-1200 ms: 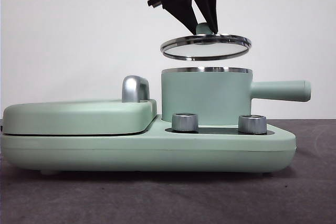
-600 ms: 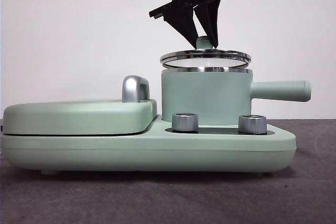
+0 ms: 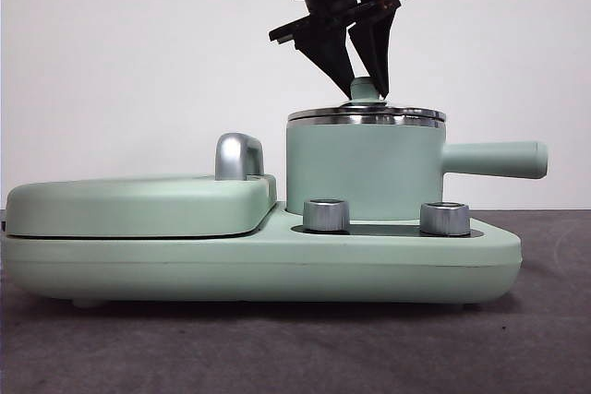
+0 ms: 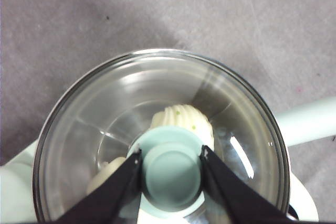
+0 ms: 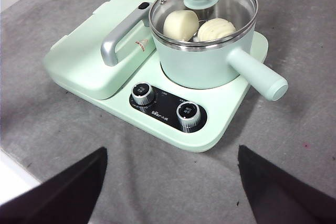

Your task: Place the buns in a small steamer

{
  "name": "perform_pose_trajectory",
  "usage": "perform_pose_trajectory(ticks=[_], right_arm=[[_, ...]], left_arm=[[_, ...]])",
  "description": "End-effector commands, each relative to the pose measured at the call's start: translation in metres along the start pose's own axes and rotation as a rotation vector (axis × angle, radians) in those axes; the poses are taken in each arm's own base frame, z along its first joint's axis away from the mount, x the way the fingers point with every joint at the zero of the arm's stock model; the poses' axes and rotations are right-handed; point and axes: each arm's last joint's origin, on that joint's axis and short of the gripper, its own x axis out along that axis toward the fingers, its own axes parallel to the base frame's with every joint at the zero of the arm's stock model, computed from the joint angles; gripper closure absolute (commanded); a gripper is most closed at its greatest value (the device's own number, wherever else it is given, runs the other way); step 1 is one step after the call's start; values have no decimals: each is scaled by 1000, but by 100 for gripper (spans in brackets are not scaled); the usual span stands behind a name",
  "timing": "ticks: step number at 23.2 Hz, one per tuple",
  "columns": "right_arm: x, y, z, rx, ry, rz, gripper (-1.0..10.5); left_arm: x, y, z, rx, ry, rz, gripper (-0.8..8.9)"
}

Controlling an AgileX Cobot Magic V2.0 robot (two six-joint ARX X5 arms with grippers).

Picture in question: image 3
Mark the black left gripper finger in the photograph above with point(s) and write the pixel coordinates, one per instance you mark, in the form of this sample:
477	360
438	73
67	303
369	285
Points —
376	48
328	57

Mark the glass lid with green knob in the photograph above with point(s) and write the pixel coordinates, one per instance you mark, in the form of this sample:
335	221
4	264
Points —
362	89

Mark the silver control knob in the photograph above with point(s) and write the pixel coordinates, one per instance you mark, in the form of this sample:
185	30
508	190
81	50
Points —
325	216
444	218

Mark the pale green breakfast machine base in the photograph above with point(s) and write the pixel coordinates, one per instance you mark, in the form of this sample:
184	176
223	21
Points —
277	269

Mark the pale green griddle lid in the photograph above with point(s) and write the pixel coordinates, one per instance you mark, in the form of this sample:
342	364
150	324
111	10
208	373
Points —
138	209

